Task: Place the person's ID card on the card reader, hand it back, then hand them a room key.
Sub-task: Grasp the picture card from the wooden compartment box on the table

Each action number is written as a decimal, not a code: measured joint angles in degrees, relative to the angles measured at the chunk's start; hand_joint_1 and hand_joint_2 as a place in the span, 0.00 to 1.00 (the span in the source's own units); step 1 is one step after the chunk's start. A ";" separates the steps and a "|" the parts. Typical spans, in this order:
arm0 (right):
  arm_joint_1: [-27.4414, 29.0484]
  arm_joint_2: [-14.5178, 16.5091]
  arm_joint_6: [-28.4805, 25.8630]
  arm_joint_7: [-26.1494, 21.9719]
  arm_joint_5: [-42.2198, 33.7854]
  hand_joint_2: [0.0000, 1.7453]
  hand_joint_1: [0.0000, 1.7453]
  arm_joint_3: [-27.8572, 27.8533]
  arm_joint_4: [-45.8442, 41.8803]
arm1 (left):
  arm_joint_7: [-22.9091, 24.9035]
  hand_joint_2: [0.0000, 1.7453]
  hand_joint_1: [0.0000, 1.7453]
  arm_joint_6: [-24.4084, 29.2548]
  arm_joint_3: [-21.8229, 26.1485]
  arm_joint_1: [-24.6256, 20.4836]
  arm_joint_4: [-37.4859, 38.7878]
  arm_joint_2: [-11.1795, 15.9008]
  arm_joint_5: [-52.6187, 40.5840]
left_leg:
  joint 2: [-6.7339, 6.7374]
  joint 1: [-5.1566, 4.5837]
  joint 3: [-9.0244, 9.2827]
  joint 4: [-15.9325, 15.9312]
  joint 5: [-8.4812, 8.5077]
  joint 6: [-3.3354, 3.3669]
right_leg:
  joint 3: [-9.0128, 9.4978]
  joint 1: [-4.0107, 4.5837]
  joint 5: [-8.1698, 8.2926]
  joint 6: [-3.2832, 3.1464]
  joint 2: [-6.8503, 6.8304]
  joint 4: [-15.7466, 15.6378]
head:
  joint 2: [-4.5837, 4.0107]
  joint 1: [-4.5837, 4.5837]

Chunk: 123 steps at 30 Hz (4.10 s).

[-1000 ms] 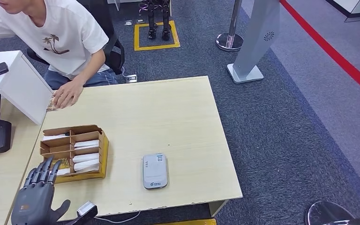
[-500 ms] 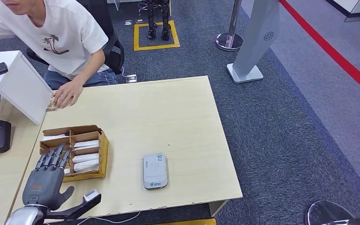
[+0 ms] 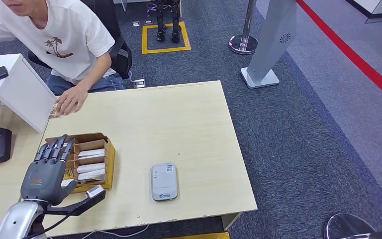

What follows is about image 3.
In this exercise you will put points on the white card sleeve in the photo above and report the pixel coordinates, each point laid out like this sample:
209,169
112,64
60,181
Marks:
67,183
90,168
91,176
91,153

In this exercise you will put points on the black office chair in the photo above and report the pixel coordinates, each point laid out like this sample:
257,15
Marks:
122,59

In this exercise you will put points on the person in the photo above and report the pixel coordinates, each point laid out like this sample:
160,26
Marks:
65,33

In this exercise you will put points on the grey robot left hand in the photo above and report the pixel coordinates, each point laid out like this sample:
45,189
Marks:
42,181

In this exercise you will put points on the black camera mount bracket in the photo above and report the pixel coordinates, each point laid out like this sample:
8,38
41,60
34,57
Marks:
75,207

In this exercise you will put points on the metal floor socket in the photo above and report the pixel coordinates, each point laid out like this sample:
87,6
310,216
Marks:
139,83
135,24
148,22

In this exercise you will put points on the stack of gold cards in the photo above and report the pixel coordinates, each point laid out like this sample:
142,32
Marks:
52,114

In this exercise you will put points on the round chrome base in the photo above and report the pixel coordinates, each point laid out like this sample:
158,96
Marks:
346,226

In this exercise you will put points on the white cabinet box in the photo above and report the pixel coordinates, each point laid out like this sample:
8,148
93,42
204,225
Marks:
19,95

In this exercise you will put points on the person's left hand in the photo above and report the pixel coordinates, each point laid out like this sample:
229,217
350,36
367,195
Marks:
72,100

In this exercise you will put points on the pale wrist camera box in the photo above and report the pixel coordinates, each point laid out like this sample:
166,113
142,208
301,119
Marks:
95,191

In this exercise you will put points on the person's left forearm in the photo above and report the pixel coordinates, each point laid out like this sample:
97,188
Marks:
95,74

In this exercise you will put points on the grey slanted pillar stand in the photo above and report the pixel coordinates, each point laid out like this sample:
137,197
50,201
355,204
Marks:
270,40

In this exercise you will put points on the grey card reader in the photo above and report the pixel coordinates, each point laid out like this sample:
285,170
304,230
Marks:
164,183

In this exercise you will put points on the brown cardboard organizer box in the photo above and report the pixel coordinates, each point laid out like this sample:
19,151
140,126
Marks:
110,158

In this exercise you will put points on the chrome stanchion post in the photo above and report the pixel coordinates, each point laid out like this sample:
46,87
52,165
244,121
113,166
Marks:
243,43

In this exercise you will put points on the standing humanoid robot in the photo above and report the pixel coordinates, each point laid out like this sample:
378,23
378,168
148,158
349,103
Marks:
160,19

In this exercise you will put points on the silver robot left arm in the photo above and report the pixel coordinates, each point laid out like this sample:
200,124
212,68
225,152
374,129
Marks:
16,219

